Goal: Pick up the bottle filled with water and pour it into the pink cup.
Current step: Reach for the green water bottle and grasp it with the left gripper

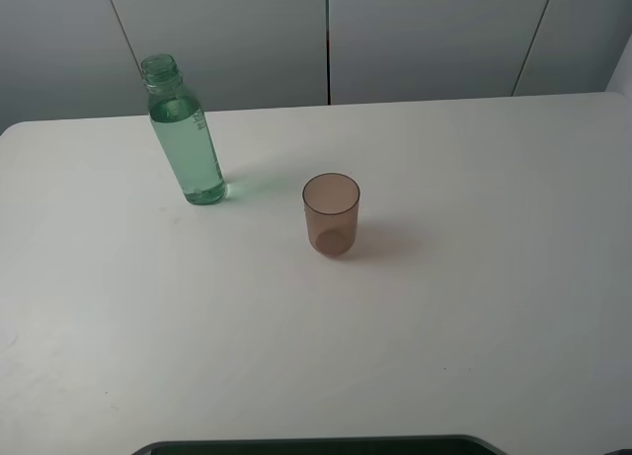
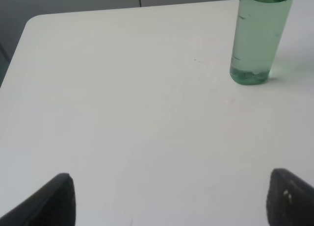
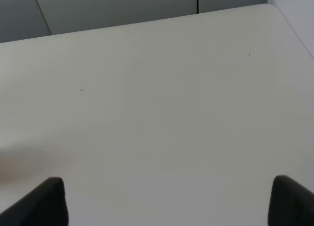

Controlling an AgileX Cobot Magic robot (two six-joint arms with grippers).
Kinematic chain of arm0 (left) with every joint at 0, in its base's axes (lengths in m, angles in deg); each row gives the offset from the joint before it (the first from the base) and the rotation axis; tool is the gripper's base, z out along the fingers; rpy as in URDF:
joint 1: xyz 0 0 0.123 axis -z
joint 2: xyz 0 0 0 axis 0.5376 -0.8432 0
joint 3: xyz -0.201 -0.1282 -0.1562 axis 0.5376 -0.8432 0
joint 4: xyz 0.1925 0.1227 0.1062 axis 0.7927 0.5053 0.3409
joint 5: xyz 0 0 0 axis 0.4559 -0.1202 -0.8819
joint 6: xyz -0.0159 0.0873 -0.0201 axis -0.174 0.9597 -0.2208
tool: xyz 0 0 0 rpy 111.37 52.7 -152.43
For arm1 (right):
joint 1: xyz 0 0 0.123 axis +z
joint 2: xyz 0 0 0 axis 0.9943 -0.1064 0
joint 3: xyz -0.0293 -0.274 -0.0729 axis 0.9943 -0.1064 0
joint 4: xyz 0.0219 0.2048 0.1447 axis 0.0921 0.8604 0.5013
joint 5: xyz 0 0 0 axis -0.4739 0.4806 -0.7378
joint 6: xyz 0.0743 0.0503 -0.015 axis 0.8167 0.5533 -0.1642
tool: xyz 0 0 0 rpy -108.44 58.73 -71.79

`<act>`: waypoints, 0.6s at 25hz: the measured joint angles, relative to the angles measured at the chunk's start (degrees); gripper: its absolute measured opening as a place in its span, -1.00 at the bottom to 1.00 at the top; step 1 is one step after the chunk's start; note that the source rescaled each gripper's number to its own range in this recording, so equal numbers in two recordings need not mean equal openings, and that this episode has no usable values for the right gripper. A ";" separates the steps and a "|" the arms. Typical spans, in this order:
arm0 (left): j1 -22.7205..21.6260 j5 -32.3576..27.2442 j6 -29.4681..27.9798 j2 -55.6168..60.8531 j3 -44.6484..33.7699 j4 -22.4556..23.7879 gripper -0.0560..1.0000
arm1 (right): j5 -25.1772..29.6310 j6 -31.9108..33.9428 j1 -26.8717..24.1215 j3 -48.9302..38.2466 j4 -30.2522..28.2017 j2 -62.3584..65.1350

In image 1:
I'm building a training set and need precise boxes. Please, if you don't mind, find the green transparent water bottle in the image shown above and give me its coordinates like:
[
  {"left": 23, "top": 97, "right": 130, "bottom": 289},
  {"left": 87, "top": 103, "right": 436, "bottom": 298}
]
[{"left": 140, "top": 53, "right": 227, "bottom": 205}]

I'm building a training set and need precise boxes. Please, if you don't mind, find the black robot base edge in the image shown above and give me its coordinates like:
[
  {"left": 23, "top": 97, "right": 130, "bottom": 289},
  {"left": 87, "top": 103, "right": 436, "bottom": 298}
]
[{"left": 136, "top": 435, "right": 501, "bottom": 455}]

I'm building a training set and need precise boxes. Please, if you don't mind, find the pink translucent plastic cup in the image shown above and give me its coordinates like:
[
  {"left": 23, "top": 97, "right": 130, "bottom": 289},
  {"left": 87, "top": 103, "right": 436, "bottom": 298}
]
[{"left": 302, "top": 173, "right": 360, "bottom": 258}]

